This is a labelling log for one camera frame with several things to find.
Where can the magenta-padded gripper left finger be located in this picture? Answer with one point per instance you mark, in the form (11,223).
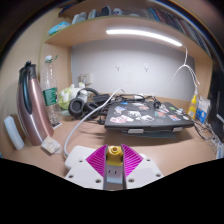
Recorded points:
(83,171)

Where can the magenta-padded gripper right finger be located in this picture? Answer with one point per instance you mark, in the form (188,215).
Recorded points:
(145,171)

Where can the yellow charger block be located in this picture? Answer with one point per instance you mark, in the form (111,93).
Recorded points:
(115,158)

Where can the white power strip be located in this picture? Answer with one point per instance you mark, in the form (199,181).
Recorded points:
(78,155)

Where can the grey laptop stand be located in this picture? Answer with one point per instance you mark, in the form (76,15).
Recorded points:
(150,134)

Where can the sticker-covered black laptop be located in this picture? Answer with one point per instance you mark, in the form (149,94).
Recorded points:
(146,118)

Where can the black headphones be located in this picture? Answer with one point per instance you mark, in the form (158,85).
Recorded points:
(76,108)

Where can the green and white plush toy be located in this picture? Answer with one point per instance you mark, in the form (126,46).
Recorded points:
(65,98)

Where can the pink metal thermos flask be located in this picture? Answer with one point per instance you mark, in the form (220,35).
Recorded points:
(35,113)

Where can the yellow squeeze bottle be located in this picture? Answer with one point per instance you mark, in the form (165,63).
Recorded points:
(192,110)

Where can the white cylinder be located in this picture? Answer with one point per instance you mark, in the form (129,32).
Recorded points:
(14,133)

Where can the blue and white packet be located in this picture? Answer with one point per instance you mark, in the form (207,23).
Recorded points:
(202,111)

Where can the clear plastic water bottle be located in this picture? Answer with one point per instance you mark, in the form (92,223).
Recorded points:
(50,95)

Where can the clear pump bottle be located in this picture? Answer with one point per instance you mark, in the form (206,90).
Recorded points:
(196,91)

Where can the black monitor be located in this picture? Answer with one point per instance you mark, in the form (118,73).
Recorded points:
(218,100)

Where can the white LED light bar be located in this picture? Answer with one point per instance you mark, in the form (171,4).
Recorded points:
(143,33)

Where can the wooden shelf unit with books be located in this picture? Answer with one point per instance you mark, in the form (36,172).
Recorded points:
(93,30)

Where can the white wall socket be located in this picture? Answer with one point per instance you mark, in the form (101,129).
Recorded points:
(86,78)

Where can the small wall hook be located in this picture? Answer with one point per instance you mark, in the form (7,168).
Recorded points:
(117,66)
(146,68)

